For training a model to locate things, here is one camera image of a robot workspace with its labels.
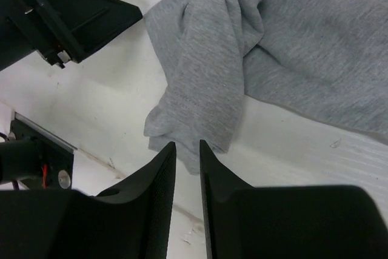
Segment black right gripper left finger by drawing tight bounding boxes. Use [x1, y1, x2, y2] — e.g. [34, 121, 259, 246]
[1, 142, 176, 258]

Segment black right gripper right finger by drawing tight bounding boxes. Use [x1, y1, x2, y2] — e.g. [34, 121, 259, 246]
[199, 141, 387, 258]

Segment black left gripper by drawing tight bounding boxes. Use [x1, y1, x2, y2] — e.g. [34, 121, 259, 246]
[1, 0, 142, 70]

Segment grey tank top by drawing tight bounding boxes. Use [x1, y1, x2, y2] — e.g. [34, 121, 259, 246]
[144, 0, 387, 174]

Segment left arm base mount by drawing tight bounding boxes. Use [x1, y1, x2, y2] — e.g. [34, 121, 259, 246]
[1, 113, 76, 190]

